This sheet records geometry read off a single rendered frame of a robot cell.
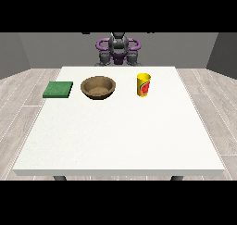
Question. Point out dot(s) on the brown wooden bowl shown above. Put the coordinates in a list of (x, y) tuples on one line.
[(98, 87)]

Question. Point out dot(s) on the yellow cup with melon print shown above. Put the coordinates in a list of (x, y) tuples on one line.
[(143, 85)]

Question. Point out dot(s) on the green square pad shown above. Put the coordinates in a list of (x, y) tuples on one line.
[(57, 89)]

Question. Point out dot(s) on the grey robot trunk purple rings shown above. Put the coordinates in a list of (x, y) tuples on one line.
[(118, 51)]

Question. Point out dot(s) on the dark table leg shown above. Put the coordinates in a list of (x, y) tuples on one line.
[(59, 177), (177, 177)]

